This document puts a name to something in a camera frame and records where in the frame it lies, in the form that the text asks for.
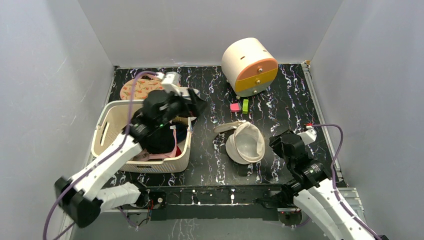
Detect cream plastic laundry basket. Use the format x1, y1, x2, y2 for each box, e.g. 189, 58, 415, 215
91, 100, 194, 174

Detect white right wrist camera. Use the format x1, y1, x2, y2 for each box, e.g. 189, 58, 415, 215
297, 124, 317, 146

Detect pink cloth in basket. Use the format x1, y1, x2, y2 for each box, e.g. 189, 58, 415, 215
132, 129, 181, 162

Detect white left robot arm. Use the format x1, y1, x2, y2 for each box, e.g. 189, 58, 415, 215
54, 88, 208, 228

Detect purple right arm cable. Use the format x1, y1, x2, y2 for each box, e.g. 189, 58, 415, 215
311, 123, 383, 240

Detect pink block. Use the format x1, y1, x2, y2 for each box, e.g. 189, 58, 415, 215
229, 102, 243, 113

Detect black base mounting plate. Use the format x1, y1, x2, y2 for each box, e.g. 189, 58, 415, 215
117, 185, 304, 222

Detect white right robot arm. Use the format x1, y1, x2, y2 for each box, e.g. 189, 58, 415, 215
269, 125, 387, 240

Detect green block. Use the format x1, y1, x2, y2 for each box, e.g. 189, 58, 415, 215
242, 99, 249, 115

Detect aluminium table edge rail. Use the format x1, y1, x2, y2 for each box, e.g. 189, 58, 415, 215
59, 188, 153, 240

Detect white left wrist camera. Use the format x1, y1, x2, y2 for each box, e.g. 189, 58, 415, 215
155, 72, 182, 96

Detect beige-trimmed white mesh laundry bag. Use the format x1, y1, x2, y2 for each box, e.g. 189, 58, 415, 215
213, 121, 266, 165

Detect cream round drawer cabinet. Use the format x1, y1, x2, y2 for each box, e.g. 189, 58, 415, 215
221, 37, 279, 98

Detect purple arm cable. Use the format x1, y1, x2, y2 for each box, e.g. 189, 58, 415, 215
311, 123, 383, 240
42, 70, 160, 240

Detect black bra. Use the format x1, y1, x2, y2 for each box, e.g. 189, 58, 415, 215
142, 123, 176, 154

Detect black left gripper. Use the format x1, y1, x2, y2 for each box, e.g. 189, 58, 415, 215
156, 89, 210, 129

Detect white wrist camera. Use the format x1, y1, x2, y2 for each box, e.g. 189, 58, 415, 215
155, 72, 182, 96
297, 124, 317, 146

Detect dark clothes in basket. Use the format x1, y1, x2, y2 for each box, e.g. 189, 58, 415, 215
175, 123, 188, 157

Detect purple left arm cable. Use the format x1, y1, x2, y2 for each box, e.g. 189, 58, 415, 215
42, 70, 160, 240

